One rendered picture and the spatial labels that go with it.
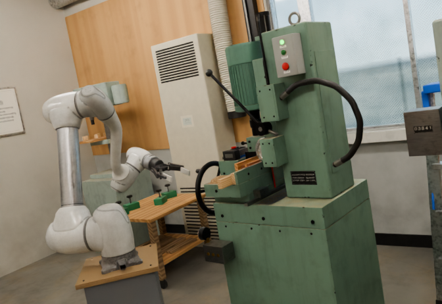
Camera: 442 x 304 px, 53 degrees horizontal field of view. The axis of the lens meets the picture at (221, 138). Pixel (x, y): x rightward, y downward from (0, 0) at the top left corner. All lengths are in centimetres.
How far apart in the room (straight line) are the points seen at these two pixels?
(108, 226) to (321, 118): 102
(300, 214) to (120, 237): 79
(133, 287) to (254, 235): 57
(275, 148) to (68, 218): 97
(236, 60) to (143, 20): 245
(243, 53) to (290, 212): 73
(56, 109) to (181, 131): 176
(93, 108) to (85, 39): 289
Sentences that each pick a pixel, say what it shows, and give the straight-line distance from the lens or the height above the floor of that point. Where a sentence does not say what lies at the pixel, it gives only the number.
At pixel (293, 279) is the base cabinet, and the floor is 48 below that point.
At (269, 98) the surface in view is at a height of 125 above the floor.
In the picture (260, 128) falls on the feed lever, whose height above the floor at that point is 112.
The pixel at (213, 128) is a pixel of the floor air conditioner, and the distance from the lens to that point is 361.
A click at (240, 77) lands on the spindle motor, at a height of 136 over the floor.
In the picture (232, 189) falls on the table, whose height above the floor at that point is 88.
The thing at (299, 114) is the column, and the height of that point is 116.
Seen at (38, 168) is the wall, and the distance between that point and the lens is 482.
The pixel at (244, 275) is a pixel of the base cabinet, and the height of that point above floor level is 46.
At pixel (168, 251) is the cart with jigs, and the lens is 350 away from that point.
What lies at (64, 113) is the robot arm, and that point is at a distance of 223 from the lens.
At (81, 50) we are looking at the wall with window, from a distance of 511.
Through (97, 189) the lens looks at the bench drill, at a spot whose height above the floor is 63.
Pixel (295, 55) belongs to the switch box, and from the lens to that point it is 178.
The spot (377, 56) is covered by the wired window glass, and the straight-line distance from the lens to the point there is 337.
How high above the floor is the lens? 130
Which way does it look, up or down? 6 degrees down
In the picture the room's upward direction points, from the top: 10 degrees counter-clockwise
